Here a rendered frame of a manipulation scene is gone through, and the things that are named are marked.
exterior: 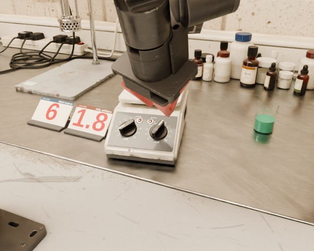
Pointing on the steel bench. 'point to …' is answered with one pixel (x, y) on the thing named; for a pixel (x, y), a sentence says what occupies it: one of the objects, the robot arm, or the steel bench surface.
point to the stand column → (92, 33)
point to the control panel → (143, 132)
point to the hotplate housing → (126, 152)
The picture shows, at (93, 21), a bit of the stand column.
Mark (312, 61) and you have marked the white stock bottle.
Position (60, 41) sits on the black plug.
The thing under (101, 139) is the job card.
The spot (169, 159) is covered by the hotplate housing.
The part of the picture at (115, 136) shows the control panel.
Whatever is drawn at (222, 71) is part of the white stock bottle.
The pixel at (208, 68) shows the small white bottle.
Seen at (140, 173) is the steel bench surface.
